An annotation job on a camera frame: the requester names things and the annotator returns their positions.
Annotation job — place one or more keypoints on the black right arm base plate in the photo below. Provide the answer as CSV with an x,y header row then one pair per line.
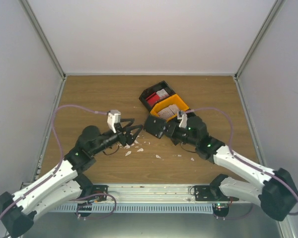
x,y
209,193

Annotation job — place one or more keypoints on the black leather card holder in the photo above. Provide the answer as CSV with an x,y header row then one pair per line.
x,y
158,127

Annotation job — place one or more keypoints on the grey slotted cable duct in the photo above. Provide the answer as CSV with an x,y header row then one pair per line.
x,y
148,208

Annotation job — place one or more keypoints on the red white card stack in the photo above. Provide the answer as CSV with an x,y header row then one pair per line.
x,y
156,97

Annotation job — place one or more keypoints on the black card bin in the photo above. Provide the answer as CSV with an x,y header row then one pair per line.
x,y
190,113
147,92

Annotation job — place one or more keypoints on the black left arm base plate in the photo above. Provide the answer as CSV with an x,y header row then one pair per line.
x,y
94,193

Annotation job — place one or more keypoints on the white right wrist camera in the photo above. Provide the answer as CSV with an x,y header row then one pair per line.
x,y
182,118

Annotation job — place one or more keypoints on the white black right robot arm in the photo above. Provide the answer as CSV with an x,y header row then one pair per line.
x,y
272,190

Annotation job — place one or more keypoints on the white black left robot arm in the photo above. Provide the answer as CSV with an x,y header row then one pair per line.
x,y
65,182

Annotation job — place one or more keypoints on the black right card bin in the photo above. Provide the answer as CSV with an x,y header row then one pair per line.
x,y
190,113

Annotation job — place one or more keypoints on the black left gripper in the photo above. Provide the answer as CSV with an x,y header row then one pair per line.
x,y
128,139

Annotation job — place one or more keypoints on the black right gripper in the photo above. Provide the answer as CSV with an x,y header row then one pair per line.
x,y
171,133

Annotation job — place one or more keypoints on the yellow middle card bin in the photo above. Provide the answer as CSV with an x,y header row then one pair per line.
x,y
175,99

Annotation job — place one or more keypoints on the aluminium mounting rail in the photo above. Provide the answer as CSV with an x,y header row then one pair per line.
x,y
176,193

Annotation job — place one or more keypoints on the black left card bin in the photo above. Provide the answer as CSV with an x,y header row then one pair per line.
x,y
147,92

